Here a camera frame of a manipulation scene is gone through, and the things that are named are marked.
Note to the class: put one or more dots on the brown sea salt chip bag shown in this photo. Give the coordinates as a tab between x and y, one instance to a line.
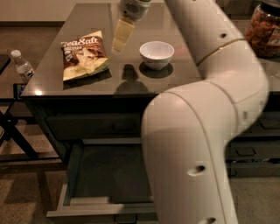
84	56

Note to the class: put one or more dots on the dark grey cabinet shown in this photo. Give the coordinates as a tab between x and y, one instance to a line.
128	86

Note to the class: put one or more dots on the grey top left drawer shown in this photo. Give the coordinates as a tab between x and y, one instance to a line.
91	126

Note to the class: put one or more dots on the clear plastic water bottle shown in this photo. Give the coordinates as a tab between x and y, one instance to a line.
24	68

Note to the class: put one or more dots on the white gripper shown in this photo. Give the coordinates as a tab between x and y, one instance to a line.
136	9

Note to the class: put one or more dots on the grey top right drawer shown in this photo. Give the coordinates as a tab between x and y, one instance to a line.
268	124

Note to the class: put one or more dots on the black side table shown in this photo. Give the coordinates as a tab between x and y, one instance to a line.
15	110

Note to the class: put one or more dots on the open grey middle drawer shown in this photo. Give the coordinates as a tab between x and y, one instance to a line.
105	184

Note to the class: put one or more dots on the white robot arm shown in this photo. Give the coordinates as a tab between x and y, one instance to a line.
185	129

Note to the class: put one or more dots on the clear jar of snacks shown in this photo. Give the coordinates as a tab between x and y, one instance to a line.
263	33

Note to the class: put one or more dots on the grey middle right drawer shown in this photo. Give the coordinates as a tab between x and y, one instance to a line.
257	150

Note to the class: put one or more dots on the white ceramic bowl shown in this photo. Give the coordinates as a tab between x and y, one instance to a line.
156	54

